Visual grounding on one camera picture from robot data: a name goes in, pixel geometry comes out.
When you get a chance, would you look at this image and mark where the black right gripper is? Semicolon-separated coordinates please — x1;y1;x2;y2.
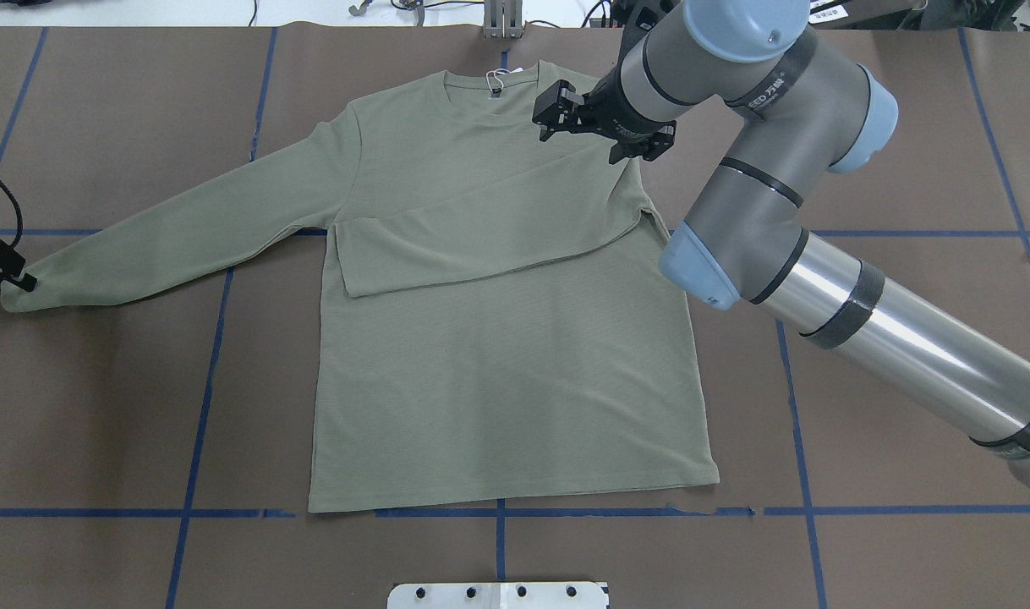
534;72;677;165

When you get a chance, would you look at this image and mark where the olive green long-sleeve shirt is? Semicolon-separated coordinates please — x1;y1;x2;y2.
0;61;720;513

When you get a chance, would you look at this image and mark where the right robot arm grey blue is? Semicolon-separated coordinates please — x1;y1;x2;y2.
533;1;1030;489

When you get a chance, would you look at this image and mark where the white paper hang tag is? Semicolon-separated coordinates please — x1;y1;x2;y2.
485;67;523;99

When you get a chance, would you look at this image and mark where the brown table cover mat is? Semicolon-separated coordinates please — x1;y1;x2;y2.
0;23;1030;608

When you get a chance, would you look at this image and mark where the black box with white label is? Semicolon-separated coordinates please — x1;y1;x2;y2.
809;1;926;30

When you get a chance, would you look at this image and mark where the grey aluminium frame post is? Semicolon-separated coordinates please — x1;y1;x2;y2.
483;0;525;40

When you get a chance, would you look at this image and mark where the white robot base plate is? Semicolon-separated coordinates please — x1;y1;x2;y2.
386;581;611;608

